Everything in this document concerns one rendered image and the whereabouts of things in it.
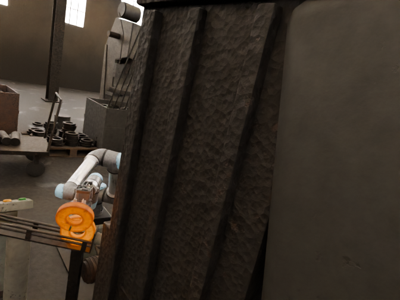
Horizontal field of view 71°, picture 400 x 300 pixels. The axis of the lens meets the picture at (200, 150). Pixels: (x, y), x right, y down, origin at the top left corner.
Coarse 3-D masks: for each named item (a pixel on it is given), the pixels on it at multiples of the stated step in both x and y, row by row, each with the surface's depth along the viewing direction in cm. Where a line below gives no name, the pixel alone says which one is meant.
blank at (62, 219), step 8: (64, 208) 118; (72, 208) 119; (80, 208) 120; (88, 208) 122; (56, 216) 120; (64, 216) 120; (80, 216) 122; (88, 216) 122; (64, 224) 123; (72, 224) 124; (80, 224) 124; (88, 224) 125
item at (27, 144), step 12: (48, 120) 376; (0, 132) 335; (12, 132) 346; (0, 144) 324; (12, 144) 326; (24, 144) 341; (36, 144) 350; (48, 144) 333; (36, 156) 329; (36, 168) 333
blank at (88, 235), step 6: (72, 216) 131; (78, 216) 131; (60, 228) 130; (90, 228) 133; (60, 234) 131; (66, 234) 131; (72, 234) 133; (84, 234) 133; (90, 234) 134; (72, 240) 133
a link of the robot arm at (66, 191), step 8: (96, 152) 181; (88, 160) 174; (96, 160) 178; (80, 168) 166; (88, 168) 169; (72, 176) 160; (80, 176) 161; (72, 184) 154; (80, 184) 159; (56, 192) 149; (64, 192) 149; (72, 192) 150; (72, 200) 150
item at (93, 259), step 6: (90, 258) 142; (96, 258) 143; (84, 264) 141; (90, 264) 139; (96, 264) 140; (84, 270) 141; (90, 270) 138; (84, 276) 141; (90, 276) 138; (90, 282) 139
